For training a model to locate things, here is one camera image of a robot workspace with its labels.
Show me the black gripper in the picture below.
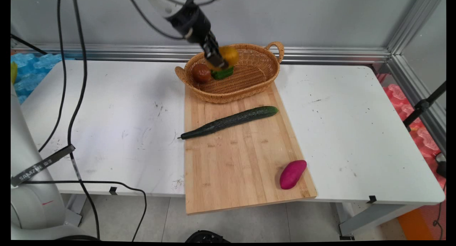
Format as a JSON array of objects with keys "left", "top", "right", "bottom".
[{"left": 167, "top": 5, "right": 229, "bottom": 69}]

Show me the yellow brown potato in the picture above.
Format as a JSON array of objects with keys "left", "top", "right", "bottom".
[{"left": 207, "top": 46, "right": 239, "bottom": 71}]

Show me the green bell pepper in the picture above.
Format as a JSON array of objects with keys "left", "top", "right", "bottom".
[{"left": 211, "top": 66, "right": 234, "bottom": 80}]

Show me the red brown round fruit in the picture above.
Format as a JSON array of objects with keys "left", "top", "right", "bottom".
[{"left": 193, "top": 63, "right": 212, "bottom": 84}]

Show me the woven wicker basket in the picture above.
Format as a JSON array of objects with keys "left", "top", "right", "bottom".
[{"left": 175, "top": 41, "right": 285, "bottom": 104}]

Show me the long dark green cucumber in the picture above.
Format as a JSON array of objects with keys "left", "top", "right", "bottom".
[{"left": 177, "top": 106, "right": 279, "bottom": 140}]

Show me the wooden cutting board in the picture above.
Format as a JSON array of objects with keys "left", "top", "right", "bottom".
[{"left": 183, "top": 81, "right": 317, "bottom": 215}]

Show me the purple sweet potato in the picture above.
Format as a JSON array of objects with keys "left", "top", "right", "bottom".
[{"left": 279, "top": 160, "right": 307, "bottom": 190}]

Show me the black round floor object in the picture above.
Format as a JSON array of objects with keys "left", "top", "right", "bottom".
[{"left": 185, "top": 230, "right": 231, "bottom": 243}]

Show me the blue bubble wrap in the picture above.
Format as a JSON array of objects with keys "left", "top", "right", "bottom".
[{"left": 11, "top": 53, "right": 74, "bottom": 104}]

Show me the black tripod pole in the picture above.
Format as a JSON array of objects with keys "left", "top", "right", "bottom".
[{"left": 403, "top": 81, "right": 446, "bottom": 132}]

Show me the pink bubble wrap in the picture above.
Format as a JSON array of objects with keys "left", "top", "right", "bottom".
[{"left": 377, "top": 73, "right": 446, "bottom": 190}]

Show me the grey table leg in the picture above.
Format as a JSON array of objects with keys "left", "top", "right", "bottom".
[{"left": 337, "top": 203, "right": 425, "bottom": 240}]

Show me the small black device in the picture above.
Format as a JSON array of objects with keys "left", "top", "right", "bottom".
[{"left": 436, "top": 153, "right": 446, "bottom": 178}]

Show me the orange floor board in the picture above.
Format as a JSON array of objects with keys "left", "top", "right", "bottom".
[{"left": 397, "top": 207, "right": 436, "bottom": 241}]

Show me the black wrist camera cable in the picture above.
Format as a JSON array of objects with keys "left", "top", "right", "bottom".
[{"left": 126, "top": 0, "right": 222, "bottom": 40}]

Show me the horizontal aluminium frame rail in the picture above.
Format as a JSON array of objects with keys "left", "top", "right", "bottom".
[{"left": 11, "top": 44, "right": 392, "bottom": 64}]

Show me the long black robot cable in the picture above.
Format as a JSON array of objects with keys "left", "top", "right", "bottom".
[
  {"left": 38, "top": 0, "right": 68, "bottom": 153},
  {"left": 67, "top": 0, "right": 101, "bottom": 240}
]

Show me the black cable under table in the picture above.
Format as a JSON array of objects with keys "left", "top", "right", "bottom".
[{"left": 17, "top": 180, "right": 147, "bottom": 242}]

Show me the thin black wall cable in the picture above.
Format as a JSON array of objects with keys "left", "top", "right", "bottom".
[{"left": 11, "top": 34, "right": 47, "bottom": 55}]

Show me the aluminium frame corner post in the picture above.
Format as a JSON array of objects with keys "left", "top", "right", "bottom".
[{"left": 386, "top": 0, "right": 446, "bottom": 155}]

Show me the grey printed velcro strap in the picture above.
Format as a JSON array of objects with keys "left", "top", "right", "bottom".
[{"left": 11, "top": 144, "right": 76, "bottom": 187}]

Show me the thin black floor cable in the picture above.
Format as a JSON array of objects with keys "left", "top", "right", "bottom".
[{"left": 432, "top": 200, "right": 446, "bottom": 240}]

